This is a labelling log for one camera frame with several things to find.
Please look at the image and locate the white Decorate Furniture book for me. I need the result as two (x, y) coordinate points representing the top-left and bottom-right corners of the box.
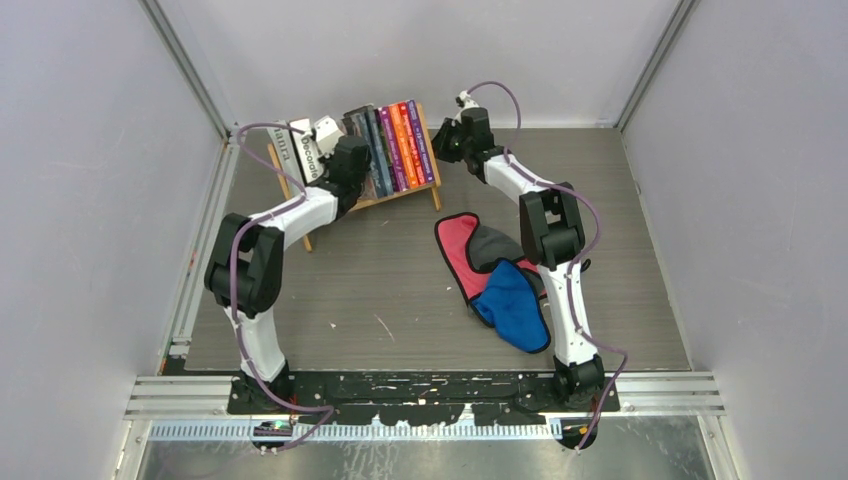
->
(288, 118), (324, 185)

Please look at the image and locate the pale book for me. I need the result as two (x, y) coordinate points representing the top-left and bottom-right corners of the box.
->
(343, 109), (380, 200)

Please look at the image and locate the purple illustrated book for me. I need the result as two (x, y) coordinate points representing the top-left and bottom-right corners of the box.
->
(377, 107), (409, 193)

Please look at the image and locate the purple 52-Storey Treehouse book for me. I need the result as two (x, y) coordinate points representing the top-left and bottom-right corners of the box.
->
(406, 99), (435, 184)

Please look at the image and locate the wooden book rack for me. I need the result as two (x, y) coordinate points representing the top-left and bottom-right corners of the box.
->
(267, 111), (441, 211)

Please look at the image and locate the grey Iantra book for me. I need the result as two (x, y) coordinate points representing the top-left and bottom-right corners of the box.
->
(266, 120), (307, 186)

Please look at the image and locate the dark Nineteen Eighty-Four book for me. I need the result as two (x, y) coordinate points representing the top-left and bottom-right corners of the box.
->
(360, 104), (395, 198)

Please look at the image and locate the orange 78-Storey Treehouse book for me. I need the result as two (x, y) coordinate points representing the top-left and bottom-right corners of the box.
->
(389, 104), (419, 189)

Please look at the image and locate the red white illustrated book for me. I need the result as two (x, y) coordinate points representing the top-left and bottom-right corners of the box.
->
(397, 102), (427, 187)

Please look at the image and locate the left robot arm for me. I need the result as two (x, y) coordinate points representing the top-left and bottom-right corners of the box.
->
(204, 135), (370, 413)

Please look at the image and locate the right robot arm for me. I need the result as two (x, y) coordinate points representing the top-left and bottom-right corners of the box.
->
(433, 106), (608, 411)

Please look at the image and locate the red grey cloth bib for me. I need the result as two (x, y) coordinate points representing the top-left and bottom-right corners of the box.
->
(435, 212), (546, 311)

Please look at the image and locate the blue oven mitt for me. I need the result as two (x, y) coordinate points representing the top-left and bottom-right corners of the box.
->
(471, 259), (551, 354)

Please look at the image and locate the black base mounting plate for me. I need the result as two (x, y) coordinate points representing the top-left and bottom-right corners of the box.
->
(227, 369), (621, 429)

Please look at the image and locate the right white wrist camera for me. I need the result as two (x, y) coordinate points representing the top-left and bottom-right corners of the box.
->
(455, 90), (480, 111)

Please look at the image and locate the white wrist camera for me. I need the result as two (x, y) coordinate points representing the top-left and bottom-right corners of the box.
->
(311, 116), (345, 158)
(455, 90), (480, 111)

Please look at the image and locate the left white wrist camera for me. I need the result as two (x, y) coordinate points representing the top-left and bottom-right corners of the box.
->
(311, 116), (345, 158)

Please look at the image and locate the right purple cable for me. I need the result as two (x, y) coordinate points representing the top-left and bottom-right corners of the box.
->
(463, 80), (629, 453)

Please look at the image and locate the slotted cable duct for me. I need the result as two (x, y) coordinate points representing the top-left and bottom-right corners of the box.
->
(149, 420), (562, 442)

